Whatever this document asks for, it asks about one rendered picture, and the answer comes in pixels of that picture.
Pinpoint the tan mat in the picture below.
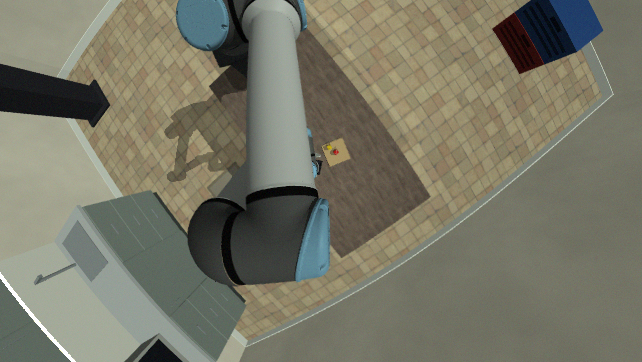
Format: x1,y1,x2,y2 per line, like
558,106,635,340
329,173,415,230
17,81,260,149
321,138,351,167

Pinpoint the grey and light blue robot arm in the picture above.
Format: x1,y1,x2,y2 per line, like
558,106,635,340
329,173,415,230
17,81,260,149
176,0,330,286

